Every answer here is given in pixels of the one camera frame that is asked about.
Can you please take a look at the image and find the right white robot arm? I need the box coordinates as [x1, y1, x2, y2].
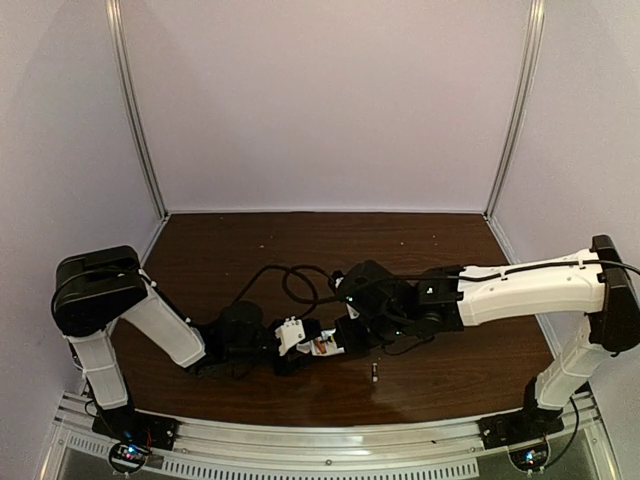
[334, 235, 639, 418]

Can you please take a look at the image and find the black camera cable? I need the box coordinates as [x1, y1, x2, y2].
[234, 264, 321, 321]
[280, 265, 351, 306]

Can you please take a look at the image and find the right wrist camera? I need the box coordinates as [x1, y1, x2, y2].
[331, 270, 360, 320]

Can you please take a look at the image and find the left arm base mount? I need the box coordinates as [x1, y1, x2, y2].
[92, 410, 179, 477]

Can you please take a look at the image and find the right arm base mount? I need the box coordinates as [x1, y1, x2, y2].
[478, 410, 564, 474]

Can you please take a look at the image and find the aluminium frame post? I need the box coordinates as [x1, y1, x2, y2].
[105, 0, 168, 220]
[484, 0, 546, 221]

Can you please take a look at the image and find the front aluminium rail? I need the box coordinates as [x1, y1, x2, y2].
[49, 394, 601, 479]

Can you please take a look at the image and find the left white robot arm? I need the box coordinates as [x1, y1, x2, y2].
[50, 245, 312, 411]

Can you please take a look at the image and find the left black camera cable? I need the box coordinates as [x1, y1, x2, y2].
[234, 264, 321, 321]

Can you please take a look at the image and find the left aluminium frame post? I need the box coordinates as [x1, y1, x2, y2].
[105, 0, 168, 220]

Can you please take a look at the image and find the white remote control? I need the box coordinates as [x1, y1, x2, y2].
[296, 329, 345, 357]

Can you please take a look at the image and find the right aluminium frame post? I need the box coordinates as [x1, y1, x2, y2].
[484, 0, 546, 221]

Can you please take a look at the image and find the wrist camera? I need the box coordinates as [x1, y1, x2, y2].
[274, 317, 322, 357]
[331, 270, 360, 320]

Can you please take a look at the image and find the right black camera cable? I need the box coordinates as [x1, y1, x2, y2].
[280, 265, 351, 306]

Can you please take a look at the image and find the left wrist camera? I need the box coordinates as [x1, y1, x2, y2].
[274, 317, 322, 357]

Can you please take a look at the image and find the orange battery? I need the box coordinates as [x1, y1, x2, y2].
[314, 340, 333, 356]

